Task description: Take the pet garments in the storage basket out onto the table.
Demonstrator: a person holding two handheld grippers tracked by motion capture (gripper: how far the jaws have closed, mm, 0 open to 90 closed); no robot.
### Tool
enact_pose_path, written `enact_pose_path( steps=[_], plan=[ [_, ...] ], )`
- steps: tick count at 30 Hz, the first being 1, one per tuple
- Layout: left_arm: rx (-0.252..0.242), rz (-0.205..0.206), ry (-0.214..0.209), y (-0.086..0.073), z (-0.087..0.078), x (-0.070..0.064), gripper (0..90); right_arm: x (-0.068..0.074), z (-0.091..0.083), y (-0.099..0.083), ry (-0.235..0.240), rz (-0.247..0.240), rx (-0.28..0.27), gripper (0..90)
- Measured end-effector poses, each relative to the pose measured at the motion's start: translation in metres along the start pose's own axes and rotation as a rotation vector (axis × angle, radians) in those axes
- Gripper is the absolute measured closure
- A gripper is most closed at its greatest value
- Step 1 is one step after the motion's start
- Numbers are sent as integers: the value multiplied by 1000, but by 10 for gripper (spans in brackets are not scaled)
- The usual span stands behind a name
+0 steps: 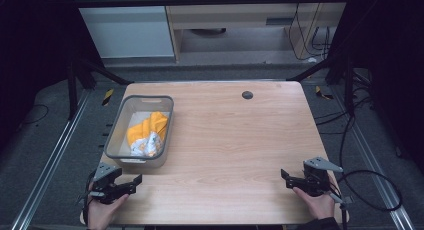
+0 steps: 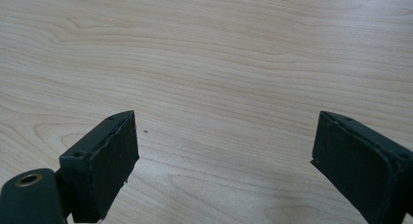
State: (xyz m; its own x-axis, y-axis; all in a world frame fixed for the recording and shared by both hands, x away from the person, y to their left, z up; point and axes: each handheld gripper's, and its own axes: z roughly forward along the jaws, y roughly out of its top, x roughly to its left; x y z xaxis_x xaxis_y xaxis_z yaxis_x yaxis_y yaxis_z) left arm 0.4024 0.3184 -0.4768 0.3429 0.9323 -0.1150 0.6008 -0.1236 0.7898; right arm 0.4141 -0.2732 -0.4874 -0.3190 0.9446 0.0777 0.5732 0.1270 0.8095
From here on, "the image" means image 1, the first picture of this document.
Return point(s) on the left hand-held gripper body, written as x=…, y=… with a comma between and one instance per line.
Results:
x=104, y=182

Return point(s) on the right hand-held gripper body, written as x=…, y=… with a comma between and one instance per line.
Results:
x=316, y=181

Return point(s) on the beige plastic basket grey rim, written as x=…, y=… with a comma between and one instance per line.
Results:
x=117, y=144

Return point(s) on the orange and white cloth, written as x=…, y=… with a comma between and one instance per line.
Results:
x=150, y=127

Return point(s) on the person's right hand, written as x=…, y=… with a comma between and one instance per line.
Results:
x=318, y=205

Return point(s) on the person's left hand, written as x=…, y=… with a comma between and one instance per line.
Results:
x=100, y=213

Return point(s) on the yellow black hazard tape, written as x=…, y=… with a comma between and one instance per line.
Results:
x=322, y=94
x=107, y=96

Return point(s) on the round grey table grommet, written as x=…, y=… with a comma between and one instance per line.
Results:
x=247, y=95

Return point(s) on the white cabinet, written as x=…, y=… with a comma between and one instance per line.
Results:
x=126, y=33

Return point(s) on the black curtain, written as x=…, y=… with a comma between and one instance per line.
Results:
x=393, y=50
x=30, y=50

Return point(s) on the light wooden desk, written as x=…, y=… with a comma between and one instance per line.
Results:
x=233, y=15

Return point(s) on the aluminium floor rail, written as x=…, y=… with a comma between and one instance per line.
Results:
x=56, y=150
x=376, y=170

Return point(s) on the black metal frame strut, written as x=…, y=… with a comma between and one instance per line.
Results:
x=100, y=70
x=320, y=67

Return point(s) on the black horizontal frame bar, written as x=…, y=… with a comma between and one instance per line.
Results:
x=200, y=1

